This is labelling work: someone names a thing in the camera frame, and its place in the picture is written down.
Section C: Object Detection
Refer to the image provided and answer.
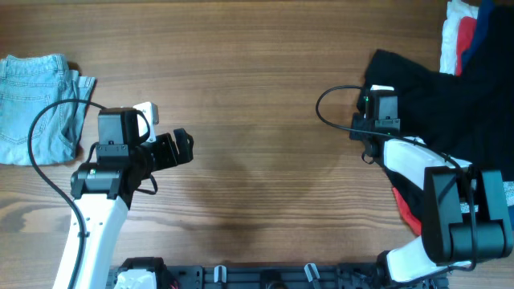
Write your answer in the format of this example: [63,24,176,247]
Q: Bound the red garment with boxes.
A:
[455,17,477,75]

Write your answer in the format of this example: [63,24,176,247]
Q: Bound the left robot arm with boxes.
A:
[54,102,194,288]

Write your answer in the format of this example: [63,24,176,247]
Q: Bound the white garment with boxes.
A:
[439,0,479,75]

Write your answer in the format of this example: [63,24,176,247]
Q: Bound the navy blue garment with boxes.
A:
[461,0,496,68]

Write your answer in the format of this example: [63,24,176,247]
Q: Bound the black shorts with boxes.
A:
[356,6,514,220]

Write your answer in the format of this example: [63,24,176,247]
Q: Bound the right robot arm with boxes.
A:
[351,86,513,288]

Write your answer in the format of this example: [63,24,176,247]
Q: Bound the folded light blue jeans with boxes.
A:
[1,54,96,165]

